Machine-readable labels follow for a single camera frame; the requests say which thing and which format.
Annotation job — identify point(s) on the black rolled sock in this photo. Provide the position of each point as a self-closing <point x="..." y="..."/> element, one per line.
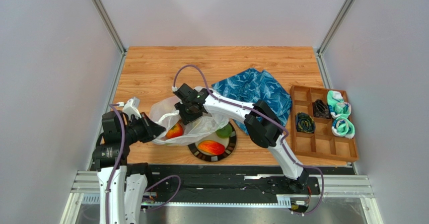
<point x="321" y="110"/>

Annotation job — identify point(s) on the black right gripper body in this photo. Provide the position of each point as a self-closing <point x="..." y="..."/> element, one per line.
<point x="189" y="109"/>

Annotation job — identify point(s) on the green fake lime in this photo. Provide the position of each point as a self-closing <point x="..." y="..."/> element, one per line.
<point x="225" y="132"/>

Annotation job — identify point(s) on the left aluminium frame post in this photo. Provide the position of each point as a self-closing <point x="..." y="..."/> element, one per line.
<point x="109" y="26"/>

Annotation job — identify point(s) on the red yellow fake apple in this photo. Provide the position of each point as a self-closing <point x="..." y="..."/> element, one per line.
<point x="176" y="131"/>

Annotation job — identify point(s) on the dark rolled sock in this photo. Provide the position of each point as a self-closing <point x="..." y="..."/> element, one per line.
<point x="305" y="123"/>

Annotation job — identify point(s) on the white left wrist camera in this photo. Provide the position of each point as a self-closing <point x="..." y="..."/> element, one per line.
<point x="131" y="108"/>

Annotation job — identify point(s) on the aluminium frame post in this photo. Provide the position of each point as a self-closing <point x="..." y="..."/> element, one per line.
<point x="109" y="26"/>
<point x="346" y="6"/>

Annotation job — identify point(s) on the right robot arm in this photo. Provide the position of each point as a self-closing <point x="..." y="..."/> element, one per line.
<point x="263" y="126"/>

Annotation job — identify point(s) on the teal white rolled sock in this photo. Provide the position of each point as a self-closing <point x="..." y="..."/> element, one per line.
<point x="338" y="107"/>

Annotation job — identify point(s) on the black rimmed ceramic plate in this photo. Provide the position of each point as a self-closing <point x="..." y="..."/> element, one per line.
<point x="229" y="143"/>

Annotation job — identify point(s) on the white printed plastic bag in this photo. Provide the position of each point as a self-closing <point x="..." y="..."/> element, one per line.
<point x="166" y="115"/>

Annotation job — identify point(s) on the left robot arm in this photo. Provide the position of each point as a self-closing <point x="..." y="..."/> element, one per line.
<point x="121" y="184"/>

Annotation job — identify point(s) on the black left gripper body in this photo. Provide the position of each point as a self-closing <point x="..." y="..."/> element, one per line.
<point x="139" y="130"/>

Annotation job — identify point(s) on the wooden compartment tray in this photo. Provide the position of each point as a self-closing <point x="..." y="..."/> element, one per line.
<point x="321" y="144"/>

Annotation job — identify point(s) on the red yellow fake mango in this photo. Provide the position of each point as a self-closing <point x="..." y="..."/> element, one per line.
<point x="211" y="147"/>

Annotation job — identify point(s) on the right aluminium frame post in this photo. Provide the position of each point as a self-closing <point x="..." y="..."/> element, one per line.
<point x="346" y="6"/>

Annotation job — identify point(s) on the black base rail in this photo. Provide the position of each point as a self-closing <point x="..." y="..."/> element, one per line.
<point x="221" y="183"/>

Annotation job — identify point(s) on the blue shark print cloth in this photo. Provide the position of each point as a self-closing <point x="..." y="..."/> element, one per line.
<point x="252" y="85"/>

